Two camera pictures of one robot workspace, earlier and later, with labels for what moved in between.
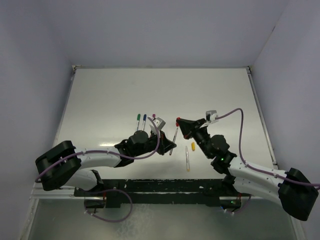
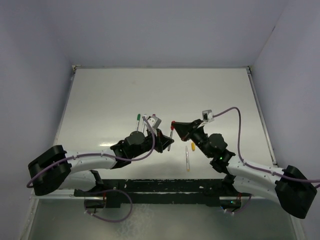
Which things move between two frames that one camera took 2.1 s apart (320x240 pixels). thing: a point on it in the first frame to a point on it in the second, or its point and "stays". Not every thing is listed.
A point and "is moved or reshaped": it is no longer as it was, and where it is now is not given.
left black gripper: (166, 145) stays
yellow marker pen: (188, 166) stays
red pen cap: (177, 123) to (172, 126)
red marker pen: (174, 138) is moved or reshaped
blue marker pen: (144, 119) stays
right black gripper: (193, 127) stays
